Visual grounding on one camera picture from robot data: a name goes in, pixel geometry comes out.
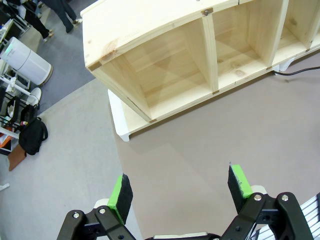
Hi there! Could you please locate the black wire rack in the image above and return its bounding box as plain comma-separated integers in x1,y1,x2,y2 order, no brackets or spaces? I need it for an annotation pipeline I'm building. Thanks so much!
0,95,32,134

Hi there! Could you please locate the white stand with round base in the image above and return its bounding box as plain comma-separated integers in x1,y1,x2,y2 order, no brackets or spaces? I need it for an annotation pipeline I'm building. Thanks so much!
0,74,43,106

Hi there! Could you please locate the brown cardboard piece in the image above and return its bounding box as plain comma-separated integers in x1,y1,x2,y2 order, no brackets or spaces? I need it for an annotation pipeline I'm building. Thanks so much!
7,143,28,172

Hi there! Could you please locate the person in dark trousers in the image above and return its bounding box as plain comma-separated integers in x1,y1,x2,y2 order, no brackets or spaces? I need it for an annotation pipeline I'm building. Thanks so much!
22,0,55,43

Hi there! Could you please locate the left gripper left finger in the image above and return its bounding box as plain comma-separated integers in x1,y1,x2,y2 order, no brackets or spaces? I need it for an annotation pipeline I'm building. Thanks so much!
56,173,136,240

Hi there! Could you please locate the white shelf foot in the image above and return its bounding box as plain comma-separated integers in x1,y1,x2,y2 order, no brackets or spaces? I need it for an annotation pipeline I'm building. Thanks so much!
278,57,299,73
107,89,131,143

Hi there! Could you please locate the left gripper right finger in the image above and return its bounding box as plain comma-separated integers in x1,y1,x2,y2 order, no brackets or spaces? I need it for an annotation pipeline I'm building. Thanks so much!
220,161,315,240

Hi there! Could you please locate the light wooden shelf unit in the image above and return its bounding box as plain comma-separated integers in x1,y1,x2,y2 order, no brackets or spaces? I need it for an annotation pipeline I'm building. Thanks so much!
79,0,320,134

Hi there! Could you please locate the person in jeans white shoes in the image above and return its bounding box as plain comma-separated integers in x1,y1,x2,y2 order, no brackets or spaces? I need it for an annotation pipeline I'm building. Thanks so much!
46,0,84,34

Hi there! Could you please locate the white cylindrical air purifier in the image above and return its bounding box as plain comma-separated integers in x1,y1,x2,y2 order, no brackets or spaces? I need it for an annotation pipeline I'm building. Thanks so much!
0,36,54,87

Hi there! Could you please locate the black backpack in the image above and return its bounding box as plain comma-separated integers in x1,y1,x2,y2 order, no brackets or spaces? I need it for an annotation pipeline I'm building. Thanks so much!
18,116,49,157

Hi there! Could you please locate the black power cable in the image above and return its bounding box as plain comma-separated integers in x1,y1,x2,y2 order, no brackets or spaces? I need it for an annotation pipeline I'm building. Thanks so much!
271,66,320,76

